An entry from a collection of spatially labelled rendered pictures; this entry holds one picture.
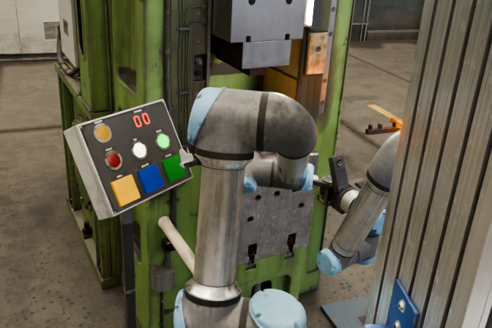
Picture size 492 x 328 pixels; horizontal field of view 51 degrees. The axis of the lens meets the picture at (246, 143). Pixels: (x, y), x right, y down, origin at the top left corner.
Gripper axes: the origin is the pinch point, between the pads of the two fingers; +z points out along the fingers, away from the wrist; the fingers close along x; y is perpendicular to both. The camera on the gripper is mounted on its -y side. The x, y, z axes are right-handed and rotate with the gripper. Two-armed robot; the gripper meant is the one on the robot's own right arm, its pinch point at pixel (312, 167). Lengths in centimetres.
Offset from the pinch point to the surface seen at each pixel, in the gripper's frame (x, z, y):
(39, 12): -11, 563, 40
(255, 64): -7.2, 30.7, -28.5
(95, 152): -69, 11, -12
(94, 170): -71, 8, -8
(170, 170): -45.5, 13.6, -0.9
